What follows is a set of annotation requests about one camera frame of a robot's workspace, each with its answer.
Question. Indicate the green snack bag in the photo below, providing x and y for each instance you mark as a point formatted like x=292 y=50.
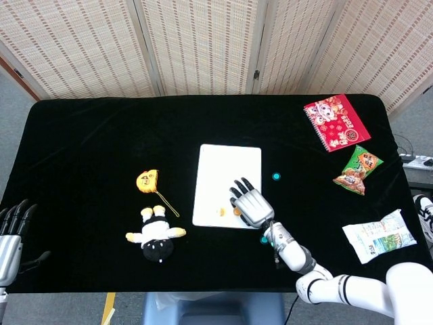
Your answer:
x=358 y=169

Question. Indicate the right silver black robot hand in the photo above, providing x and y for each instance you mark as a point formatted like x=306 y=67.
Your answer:
x=255 y=208

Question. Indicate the grey low platform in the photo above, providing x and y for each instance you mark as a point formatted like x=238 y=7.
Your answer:
x=419 y=176

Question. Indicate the white black sneaker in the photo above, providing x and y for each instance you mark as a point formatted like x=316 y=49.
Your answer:
x=424 y=213

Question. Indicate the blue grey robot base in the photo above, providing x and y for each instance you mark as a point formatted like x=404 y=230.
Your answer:
x=209 y=311

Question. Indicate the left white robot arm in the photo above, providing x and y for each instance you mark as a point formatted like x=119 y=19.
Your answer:
x=2 y=301

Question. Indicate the yellow floor strip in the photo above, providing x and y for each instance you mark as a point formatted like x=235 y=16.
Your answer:
x=108 y=308

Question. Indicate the white power strip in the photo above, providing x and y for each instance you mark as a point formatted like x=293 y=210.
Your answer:
x=417 y=162

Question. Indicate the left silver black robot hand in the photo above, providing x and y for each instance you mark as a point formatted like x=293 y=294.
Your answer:
x=8 y=257

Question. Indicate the plush doll with black head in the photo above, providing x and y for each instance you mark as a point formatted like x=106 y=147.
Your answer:
x=155 y=233

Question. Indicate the white snack bag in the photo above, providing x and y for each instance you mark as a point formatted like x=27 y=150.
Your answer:
x=375 y=237

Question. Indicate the red spiral notebook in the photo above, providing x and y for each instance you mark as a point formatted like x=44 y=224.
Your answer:
x=335 y=123

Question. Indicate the metal screen hinge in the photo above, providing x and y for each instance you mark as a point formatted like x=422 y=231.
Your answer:
x=256 y=74
x=18 y=72

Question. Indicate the black velvet tablecloth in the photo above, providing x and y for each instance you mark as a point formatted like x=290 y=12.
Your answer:
x=84 y=152

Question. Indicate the white magnetic board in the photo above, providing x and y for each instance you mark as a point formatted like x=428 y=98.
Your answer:
x=230 y=162

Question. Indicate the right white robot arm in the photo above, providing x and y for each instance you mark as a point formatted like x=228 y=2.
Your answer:
x=297 y=254

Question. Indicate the woven folding screen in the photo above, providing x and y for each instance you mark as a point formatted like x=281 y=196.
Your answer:
x=203 y=44

